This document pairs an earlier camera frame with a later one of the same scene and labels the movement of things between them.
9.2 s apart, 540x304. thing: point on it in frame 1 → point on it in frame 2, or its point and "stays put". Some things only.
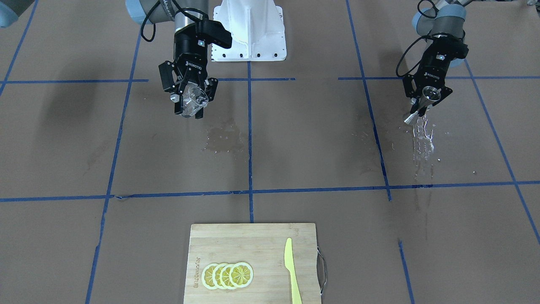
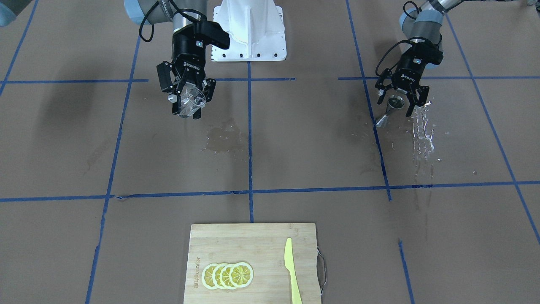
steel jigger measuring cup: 430,94 → 395,101
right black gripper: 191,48 stays put
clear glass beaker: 195,98 stays put
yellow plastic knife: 289,264 stays put
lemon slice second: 216,275 stays put
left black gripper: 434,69 → 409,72
